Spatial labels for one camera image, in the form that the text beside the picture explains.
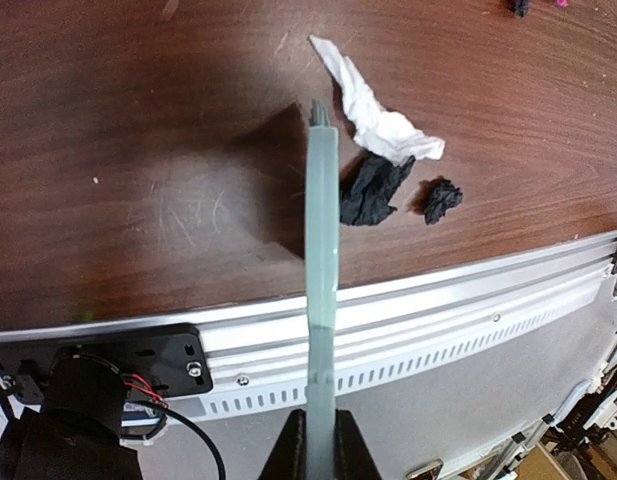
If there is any mint green hand brush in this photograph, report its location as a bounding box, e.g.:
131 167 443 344
304 100 340 479

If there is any long white paper scrap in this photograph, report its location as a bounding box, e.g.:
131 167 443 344
309 35 445 164

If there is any front aluminium rail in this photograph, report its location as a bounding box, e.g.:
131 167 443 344
0 232 617 480

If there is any black scrap front left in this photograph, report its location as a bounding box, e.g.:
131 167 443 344
339 153 416 226

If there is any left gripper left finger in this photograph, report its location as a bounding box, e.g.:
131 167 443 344
258 409 306 480

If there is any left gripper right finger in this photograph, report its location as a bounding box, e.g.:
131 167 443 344
334 410 382 480

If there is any black scrap under pink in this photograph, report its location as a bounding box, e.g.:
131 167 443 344
507 0 530 18

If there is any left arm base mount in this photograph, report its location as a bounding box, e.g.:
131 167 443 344
0 324 213 436

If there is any small black scrap front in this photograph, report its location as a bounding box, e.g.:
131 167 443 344
422 177 464 226

